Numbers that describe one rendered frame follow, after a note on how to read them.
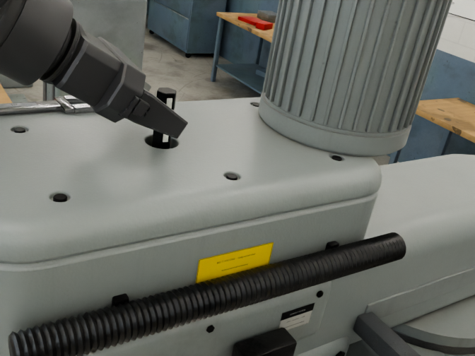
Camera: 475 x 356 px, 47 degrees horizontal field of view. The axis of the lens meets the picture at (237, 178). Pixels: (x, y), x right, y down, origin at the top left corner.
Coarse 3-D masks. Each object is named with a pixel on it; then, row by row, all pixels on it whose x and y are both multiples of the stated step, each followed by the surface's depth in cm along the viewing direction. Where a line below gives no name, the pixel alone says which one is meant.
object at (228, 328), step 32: (320, 288) 68; (224, 320) 61; (256, 320) 64; (288, 320) 67; (320, 320) 72; (96, 352) 53; (128, 352) 55; (160, 352) 57; (192, 352) 60; (224, 352) 63
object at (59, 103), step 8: (64, 96) 65; (72, 96) 65; (0, 104) 60; (8, 104) 60; (16, 104) 60; (24, 104) 61; (32, 104) 61; (40, 104) 61; (48, 104) 62; (56, 104) 62; (64, 104) 62; (0, 112) 58; (8, 112) 59; (16, 112) 59; (24, 112) 60; (32, 112) 60; (64, 112) 62; (72, 112) 62; (80, 112) 63
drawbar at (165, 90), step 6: (162, 90) 56; (168, 90) 57; (174, 90) 57; (156, 96) 56; (162, 96) 56; (168, 96) 56; (174, 96) 56; (174, 102) 57; (174, 108) 58; (156, 132) 58; (156, 138) 58; (162, 138) 58; (168, 138) 58; (156, 144) 59; (162, 144) 58; (168, 144) 59
